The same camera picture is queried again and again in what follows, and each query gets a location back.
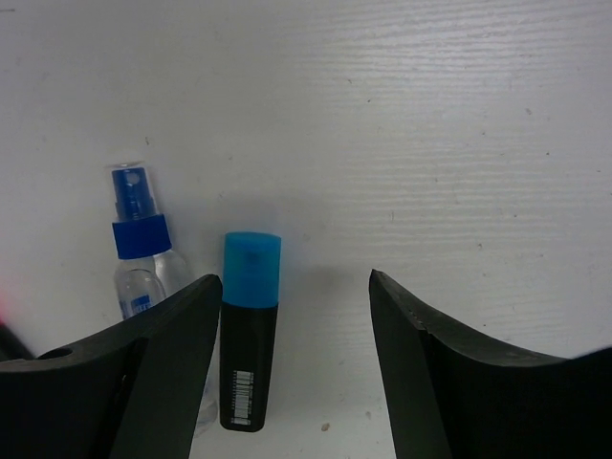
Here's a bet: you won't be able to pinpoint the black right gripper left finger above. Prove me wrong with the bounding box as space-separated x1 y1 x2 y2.
1 274 222 458

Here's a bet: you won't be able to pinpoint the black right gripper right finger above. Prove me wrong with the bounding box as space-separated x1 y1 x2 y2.
369 271 611 458

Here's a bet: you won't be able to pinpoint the clear spray bottle blue cap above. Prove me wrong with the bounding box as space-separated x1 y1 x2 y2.
103 161 219 426

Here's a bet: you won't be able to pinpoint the pink and black highlighter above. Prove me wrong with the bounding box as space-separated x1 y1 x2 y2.
0 291 34 361

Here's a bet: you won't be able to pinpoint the blue and black highlighter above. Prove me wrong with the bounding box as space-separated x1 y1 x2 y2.
220 231 281 432

